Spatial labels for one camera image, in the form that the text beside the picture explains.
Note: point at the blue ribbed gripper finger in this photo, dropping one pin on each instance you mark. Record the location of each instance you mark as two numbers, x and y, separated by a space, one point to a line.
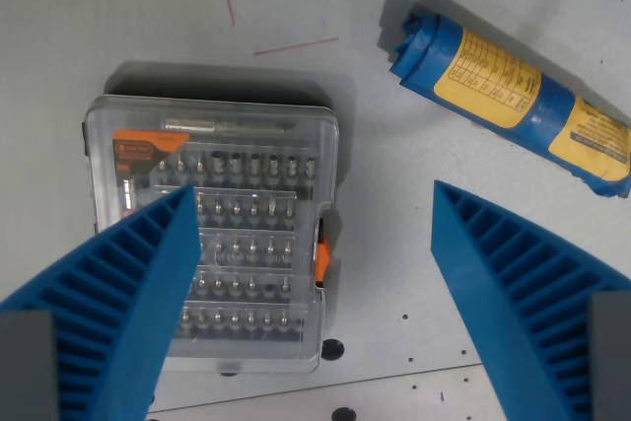
123 302
522 302

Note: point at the blue bag roll yellow label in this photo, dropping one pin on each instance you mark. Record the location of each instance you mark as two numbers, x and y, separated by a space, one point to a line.
512 91

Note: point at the clear screwdriver bit set case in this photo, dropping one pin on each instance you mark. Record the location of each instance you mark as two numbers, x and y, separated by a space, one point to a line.
246 184

